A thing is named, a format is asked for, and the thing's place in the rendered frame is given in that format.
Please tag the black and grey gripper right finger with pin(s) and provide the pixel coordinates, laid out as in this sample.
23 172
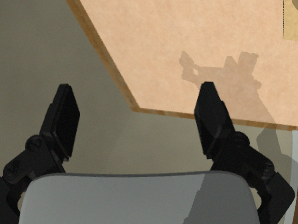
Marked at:
230 151

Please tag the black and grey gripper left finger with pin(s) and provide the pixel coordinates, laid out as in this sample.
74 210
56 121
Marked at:
43 154

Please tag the tan textured mat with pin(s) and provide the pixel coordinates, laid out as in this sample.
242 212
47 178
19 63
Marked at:
290 20

